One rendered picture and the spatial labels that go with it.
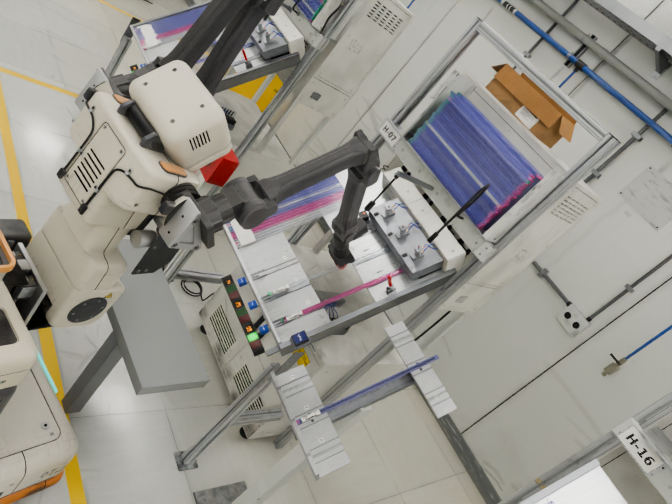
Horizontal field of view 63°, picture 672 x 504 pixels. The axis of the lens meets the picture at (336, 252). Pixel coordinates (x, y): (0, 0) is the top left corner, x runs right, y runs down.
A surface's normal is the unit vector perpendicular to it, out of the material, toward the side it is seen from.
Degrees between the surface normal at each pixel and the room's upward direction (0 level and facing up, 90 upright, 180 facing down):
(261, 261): 44
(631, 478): 90
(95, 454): 0
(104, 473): 0
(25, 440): 0
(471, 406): 90
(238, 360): 90
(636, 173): 90
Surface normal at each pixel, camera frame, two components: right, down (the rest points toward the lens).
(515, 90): -0.52, -0.22
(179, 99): 0.02, -0.42
